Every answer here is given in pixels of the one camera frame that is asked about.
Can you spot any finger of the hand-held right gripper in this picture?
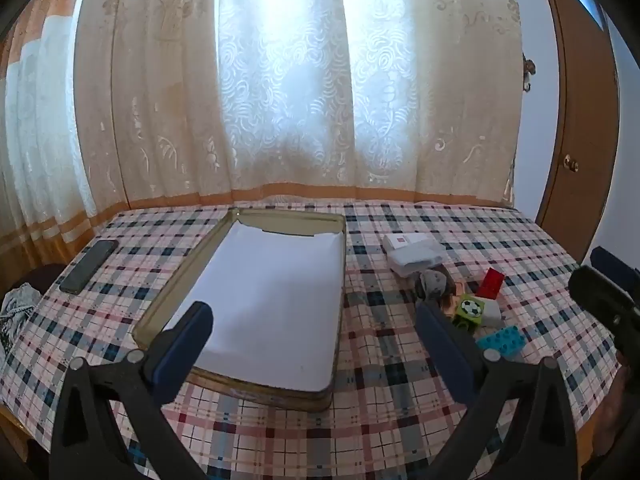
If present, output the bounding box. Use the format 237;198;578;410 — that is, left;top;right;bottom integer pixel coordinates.
591;246;640;291
568;265;640;341

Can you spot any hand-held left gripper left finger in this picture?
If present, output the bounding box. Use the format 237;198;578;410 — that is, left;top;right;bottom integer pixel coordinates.
49;301;215;480

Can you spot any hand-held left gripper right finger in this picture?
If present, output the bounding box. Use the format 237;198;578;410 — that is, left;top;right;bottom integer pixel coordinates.
415;304;583;480

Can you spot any green block with ball print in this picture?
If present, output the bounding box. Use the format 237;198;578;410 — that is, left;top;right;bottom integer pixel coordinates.
452;294;487;333

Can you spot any blue toy block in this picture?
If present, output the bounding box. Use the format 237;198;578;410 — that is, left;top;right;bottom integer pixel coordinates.
475;325;527;358

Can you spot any white toy block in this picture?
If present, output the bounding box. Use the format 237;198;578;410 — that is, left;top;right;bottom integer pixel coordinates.
480;297;503;328

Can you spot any gold metal tin box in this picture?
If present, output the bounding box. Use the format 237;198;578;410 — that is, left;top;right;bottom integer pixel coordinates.
131;205;347;413

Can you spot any grey fuzzy toy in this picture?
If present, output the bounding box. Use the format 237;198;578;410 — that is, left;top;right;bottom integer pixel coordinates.
414;268;456;306

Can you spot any red toy block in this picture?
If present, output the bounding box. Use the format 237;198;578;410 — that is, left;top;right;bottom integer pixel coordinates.
475;267;506;301

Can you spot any clear plastic box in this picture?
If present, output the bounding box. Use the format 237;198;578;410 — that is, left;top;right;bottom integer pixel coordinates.
387;237;446;278

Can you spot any white box with red label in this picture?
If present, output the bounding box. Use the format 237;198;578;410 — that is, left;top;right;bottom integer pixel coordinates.
382;232;431;253

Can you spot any plaid cloth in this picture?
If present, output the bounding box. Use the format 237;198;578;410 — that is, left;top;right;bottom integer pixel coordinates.
0;199;623;480

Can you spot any white paper liner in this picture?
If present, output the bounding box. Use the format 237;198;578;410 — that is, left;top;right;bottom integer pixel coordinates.
162;221;344;392

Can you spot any black smartphone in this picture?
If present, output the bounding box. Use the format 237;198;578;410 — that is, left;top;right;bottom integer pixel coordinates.
59;240;120;295

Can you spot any brown wooden door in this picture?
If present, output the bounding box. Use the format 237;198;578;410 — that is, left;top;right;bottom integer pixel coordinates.
535;0;618;263

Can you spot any dark seat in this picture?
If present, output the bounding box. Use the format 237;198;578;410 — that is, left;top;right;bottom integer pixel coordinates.
10;262;68;296

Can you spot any grey patterned cloth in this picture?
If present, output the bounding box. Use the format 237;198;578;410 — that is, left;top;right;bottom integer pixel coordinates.
0;282;41;361

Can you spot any cream patterned curtain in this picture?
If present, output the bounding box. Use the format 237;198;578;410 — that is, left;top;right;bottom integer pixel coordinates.
0;0;523;266

